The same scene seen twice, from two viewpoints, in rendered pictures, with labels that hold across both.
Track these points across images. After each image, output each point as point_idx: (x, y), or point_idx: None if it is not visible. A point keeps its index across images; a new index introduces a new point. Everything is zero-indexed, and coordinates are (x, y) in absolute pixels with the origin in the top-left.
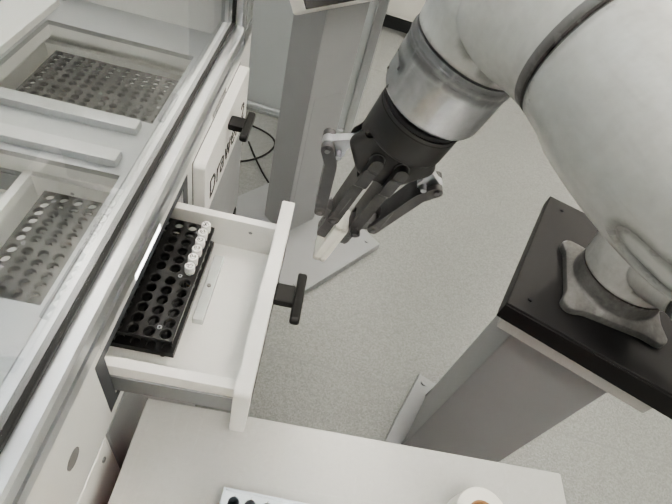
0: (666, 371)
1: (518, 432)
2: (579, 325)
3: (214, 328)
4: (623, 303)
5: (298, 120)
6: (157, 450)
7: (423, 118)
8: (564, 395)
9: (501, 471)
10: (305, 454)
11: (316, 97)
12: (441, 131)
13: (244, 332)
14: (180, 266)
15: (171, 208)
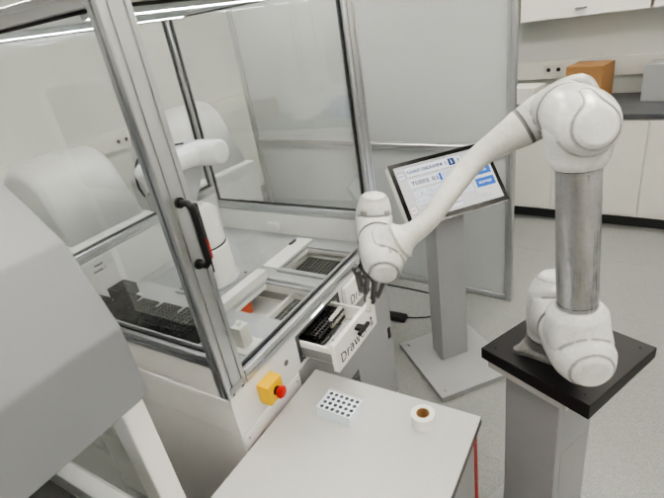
0: (563, 380)
1: (544, 460)
2: (519, 359)
3: None
4: (539, 345)
5: (436, 282)
6: (314, 382)
7: None
8: (545, 417)
9: (449, 410)
10: (365, 391)
11: (442, 268)
12: None
13: None
14: (328, 318)
15: (329, 300)
